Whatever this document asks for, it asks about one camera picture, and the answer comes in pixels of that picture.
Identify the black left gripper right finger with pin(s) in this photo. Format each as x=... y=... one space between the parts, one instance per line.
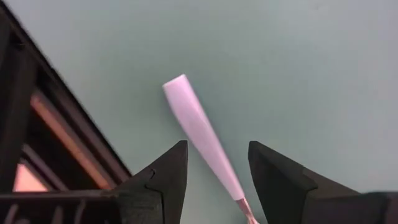
x=289 y=193

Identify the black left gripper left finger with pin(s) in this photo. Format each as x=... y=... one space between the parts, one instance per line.
x=164 y=186

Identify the green table mat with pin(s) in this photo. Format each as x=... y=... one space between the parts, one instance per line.
x=280 y=77

